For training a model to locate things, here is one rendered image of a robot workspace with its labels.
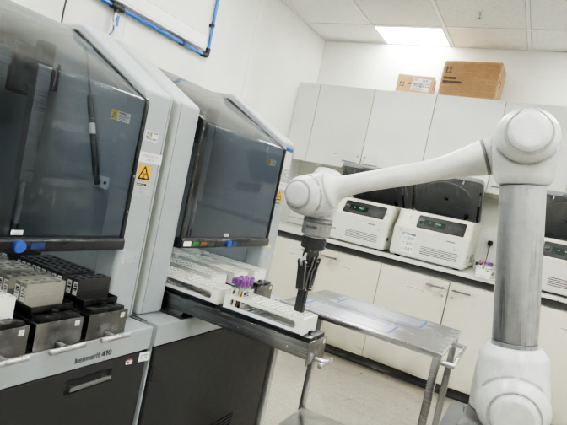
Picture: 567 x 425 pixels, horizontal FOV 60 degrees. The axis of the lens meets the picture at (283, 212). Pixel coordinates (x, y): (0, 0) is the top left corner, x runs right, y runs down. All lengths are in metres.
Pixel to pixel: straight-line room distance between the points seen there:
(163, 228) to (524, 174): 1.06
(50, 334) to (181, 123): 0.73
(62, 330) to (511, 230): 1.10
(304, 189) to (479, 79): 3.07
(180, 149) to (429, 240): 2.48
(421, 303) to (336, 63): 2.41
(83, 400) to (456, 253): 2.82
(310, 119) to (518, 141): 3.42
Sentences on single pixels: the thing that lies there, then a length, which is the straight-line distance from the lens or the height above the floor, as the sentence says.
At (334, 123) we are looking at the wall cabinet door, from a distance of 4.38.
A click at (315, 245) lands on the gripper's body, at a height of 1.08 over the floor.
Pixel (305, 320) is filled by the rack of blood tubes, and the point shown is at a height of 0.86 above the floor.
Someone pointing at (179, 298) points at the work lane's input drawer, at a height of 0.80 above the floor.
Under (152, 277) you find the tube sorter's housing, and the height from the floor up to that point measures 0.86.
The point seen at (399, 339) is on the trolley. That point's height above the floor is 0.82.
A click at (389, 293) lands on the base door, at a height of 0.61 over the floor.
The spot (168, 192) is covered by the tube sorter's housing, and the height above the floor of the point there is 1.14.
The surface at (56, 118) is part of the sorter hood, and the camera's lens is 1.30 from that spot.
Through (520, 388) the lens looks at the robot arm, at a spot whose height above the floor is 0.92.
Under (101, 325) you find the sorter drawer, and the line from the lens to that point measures 1.44.
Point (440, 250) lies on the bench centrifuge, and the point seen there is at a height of 1.02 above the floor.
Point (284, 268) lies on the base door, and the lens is 4.14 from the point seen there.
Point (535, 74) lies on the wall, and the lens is 4.50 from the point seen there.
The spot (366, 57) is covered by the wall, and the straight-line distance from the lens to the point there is 4.82.
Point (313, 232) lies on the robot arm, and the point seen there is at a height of 1.12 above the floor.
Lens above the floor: 1.24
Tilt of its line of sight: 3 degrees down
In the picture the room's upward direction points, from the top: 12 degrees clockwise
